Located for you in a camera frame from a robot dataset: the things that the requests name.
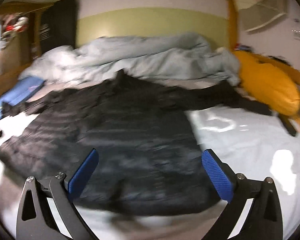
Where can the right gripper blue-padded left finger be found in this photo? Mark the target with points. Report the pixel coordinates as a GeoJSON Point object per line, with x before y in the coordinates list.
{"type": "Point", "coordinates": [35, 219]}

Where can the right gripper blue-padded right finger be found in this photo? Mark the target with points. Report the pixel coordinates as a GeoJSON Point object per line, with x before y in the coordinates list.
{"type": "Point", "coordinates": [264, 219]}

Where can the black puffer down jacket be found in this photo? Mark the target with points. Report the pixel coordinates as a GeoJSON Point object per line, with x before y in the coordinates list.
{"type": "Point", "coordinates": [150, 162]}

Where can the blue pillow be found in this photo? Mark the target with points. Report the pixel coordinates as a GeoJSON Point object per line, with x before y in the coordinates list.
{"type": "Point", "coordinates": [22, 91]}

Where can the grey printed bed sheet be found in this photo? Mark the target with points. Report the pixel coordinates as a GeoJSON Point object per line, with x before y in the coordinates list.
{"type": "Point", "coordinates": [253, 144]}

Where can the black flat phone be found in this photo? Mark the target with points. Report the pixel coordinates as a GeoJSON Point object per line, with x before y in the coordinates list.
{"type": "Point", "coordinates": [288, 125]}

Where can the plush toys on shelf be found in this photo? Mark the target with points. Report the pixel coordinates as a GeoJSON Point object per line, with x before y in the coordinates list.
{"type": "Point", "coordinates": [11, 24]}

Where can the black hanging garment with print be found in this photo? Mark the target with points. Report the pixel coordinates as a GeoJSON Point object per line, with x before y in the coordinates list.
{"type": "Point", "coordinates": [58, 25]}

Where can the yellow pillow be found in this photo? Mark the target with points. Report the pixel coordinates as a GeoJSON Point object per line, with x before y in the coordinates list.
{"type": "Point", "coordinates": [268, 84]}

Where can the light blue rumpled duvet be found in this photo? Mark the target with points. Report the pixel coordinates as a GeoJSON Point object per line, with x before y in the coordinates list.
{"type": "Point", "coordinates": [187, 56]}

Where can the wooden bunk bed frame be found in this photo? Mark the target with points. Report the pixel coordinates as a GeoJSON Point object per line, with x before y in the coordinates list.
{"type": "Point", "coordinates": [290, 75]}

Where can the white wall socket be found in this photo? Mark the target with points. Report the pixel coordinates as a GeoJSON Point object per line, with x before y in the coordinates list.
{"type": "Point", "coordinates": [296, 34]}

